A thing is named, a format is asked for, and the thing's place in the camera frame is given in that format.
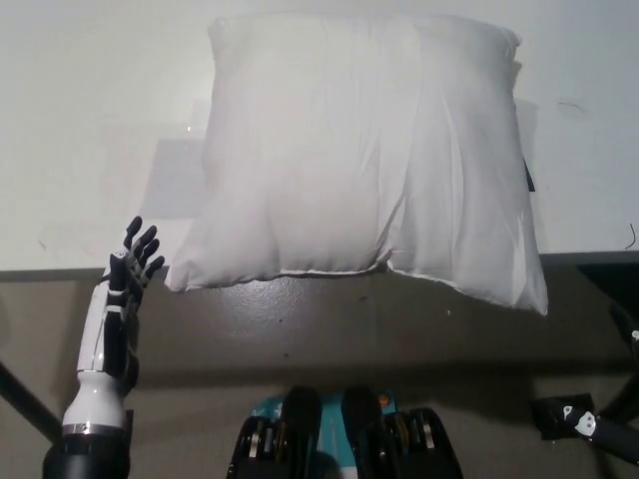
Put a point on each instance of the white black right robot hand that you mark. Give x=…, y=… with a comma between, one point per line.
x=581, y=421

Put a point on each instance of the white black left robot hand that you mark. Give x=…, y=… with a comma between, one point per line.
x=100, y=344

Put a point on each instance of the white square pillow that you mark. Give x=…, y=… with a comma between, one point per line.
x=349, y=159

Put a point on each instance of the black slanted table leg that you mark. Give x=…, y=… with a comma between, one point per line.
x=27, y=399
x=621, y=394

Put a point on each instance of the clear plastic sheet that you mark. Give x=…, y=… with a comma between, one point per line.
x=172, y=179

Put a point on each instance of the teal box with orange button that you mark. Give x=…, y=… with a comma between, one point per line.
x=329, y=424

